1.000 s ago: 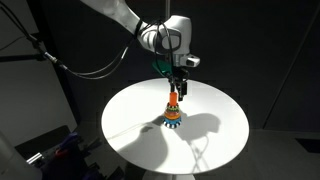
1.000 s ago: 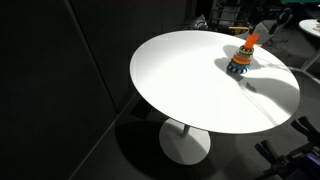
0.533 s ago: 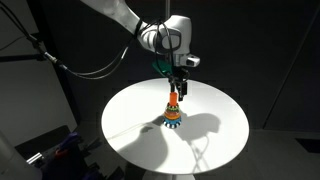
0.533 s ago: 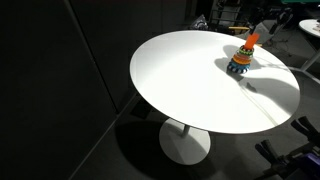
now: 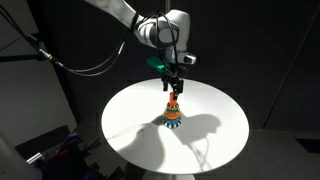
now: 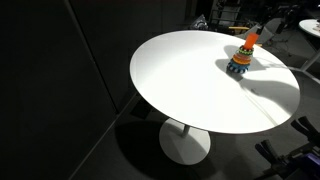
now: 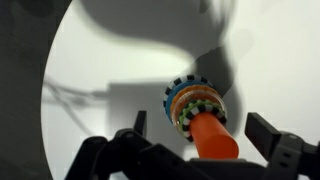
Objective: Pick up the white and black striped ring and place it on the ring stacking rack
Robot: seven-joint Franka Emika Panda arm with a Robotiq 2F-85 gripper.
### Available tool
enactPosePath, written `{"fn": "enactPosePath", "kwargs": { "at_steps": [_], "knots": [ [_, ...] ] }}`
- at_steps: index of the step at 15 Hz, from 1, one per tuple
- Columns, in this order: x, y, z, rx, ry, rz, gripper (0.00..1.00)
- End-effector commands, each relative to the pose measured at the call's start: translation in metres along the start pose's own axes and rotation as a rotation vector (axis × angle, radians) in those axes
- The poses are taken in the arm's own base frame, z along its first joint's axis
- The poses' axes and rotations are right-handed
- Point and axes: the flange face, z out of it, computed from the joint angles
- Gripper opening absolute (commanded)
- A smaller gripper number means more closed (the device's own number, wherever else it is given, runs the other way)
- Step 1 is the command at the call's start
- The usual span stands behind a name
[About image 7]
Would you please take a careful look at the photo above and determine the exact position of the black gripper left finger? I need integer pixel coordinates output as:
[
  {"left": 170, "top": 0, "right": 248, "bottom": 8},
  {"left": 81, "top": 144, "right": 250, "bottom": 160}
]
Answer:
[{"left": 65, "top": 110, "right": 208, "bottom": 180}]

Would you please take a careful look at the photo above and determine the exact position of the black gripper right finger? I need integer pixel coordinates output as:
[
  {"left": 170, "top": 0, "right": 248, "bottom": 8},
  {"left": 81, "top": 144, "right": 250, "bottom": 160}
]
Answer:
[{"left": 244, "top": 112, "right": 320, "bottom": 180}]

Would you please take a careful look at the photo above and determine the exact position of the white and black striped ring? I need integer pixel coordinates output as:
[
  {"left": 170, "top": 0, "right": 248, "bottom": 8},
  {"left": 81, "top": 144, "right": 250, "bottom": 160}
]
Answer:
[{"left": 178, "top": 101, "right": 228, "bottom": 143}]

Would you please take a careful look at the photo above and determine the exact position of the black white striped stacker base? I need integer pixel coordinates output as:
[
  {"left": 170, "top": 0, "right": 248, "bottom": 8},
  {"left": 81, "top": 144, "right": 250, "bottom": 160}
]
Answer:
[{"left": 162, "top": 73, "right": 214, "bottom": 108}]

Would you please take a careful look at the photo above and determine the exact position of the green scalloped ring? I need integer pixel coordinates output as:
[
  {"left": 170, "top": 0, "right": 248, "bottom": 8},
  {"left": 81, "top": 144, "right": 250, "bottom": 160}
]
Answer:
[{"left": 176, "top": 98, "right": 225, "bottom": 134}]

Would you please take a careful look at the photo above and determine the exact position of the blue ring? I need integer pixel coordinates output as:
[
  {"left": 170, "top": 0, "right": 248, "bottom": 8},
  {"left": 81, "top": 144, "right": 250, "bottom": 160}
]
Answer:
[{"left": 164, "top": 79, "right": 214, "bottom": 123}]

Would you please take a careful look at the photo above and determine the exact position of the orange stacking post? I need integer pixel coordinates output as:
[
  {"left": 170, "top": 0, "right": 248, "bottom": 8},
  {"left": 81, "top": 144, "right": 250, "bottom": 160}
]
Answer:
[{"left": 189, "top": 111, "right": 240, "bottom": 160}]

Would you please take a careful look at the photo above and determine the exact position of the orange yellow ring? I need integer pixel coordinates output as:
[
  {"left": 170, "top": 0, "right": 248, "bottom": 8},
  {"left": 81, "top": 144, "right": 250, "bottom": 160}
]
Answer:
[{"left": 169, "top": 84, "right": 216, "bottom": 111}]

